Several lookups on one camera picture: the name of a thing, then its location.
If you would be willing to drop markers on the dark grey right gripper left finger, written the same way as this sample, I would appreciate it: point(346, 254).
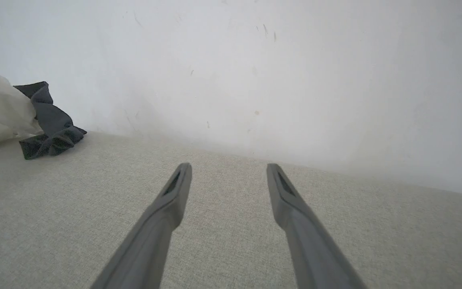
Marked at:
point(155, 233)

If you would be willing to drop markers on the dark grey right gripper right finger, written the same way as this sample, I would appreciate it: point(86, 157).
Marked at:
point(307, 241)

